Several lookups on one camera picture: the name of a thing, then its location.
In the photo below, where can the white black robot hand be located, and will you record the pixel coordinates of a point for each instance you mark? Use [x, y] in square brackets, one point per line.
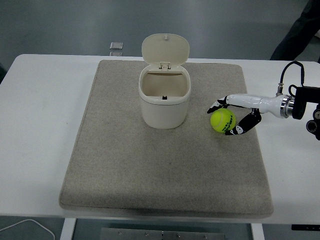
[250, 100]

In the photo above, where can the yellow tennis ball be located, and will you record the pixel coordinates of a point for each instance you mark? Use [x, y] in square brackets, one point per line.
[221, 120]

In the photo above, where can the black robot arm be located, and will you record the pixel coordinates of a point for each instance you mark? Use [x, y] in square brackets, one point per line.
[300, 102]

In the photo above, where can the cream plastic box with lid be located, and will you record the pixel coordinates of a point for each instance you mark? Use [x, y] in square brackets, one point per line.
[163, 112]

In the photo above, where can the beige felt mat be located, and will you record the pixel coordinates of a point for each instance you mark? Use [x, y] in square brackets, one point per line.
[162, 165]

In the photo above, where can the white table leg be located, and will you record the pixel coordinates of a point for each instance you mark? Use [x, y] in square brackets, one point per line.
[257, 232]
[68, 230]

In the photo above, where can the black table control panel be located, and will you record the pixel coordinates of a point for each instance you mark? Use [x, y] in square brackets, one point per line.
[306, 227]

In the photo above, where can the square metal floor plate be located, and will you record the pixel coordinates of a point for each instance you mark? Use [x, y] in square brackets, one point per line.
[116, 45]
[116, 53]

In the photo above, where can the grey metal plate with screws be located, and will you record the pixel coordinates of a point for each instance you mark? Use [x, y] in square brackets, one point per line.
[162, 234]

